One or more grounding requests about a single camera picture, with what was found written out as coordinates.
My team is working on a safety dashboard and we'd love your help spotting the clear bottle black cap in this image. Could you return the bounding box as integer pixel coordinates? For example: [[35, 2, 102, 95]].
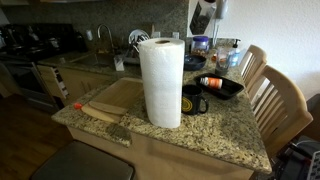
[[189, 0, 216, 35]]

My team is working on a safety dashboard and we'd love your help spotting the small red object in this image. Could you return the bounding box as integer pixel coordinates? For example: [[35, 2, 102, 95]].
[[73, 103, 82, 110]]

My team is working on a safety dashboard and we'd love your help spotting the open wooden drawer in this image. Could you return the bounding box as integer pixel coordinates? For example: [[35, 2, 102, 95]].
[[37, 65, 68, 99]]

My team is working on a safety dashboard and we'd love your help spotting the white paper towel roll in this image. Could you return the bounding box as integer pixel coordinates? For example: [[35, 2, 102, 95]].
[[138, 38, 185, 128]]

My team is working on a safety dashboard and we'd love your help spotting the large wooden cutting board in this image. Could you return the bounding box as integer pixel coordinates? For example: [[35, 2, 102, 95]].
[[89, 77, 143, 115]]

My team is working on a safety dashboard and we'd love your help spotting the black mug yellow logo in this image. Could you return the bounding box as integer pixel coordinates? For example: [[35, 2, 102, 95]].
[[181, 84, 209, 115]]

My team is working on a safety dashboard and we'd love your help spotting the dark blue bowl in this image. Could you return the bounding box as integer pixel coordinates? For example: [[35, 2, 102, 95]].
[[184, 55, 206, 71]]

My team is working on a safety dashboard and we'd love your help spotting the dish rack with plate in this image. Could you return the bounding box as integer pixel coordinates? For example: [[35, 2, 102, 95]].
[[124, 29, 149, 65]]

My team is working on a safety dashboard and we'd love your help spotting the small white container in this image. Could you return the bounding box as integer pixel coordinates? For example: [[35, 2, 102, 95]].
[[114, 55, 124, 71]]

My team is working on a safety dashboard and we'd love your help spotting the orange white pill bottle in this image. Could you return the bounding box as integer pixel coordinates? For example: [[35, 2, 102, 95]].
[[200, 77, 223, 89]]

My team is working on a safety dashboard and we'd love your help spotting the jar with blue lid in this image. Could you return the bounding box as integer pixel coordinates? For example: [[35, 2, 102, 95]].
[[191, 36, 209, 56]]

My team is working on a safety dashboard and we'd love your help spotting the black plastic tray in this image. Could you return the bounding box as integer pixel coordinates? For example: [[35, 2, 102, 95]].
[[194, 73, 244, 100]]

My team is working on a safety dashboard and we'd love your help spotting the clear drinking glass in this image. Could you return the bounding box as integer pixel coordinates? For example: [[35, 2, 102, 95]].
[[215, 47, 230, 76]]

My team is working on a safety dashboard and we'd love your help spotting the soap pump bottle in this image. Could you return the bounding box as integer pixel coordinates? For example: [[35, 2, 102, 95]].
[[230, 39, 241, 67]]

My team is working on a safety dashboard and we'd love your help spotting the chrome kitchen faucet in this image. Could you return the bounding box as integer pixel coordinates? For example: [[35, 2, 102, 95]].
[[96, 23, 116, 54]]

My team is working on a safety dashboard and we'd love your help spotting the far wooden chair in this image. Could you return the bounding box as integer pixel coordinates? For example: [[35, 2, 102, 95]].
[[239, 45, 267, 90]]

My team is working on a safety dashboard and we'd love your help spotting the wooden chair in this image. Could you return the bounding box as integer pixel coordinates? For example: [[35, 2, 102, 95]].
[[253, 65, 313, 157], [239, 45, 267, 90]]

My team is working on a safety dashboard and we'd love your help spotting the grey stool seat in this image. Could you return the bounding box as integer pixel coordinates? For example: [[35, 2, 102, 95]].
[[30, 141, 134, 180]]

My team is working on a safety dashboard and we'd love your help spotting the near wooden chair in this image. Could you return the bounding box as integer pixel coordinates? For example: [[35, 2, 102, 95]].
[[253, 65, 313, 157]]

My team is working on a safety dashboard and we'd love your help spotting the black stove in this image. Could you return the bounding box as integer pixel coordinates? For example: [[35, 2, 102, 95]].
[[0, 23, 77, 113]]

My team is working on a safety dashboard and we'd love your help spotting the black equipment lower right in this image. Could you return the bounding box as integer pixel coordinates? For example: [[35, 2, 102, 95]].
[[271, 136, 320, 180]]

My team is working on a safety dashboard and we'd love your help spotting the white wall phone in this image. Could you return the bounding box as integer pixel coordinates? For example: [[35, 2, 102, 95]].
[[212, 0, 228, 45]]

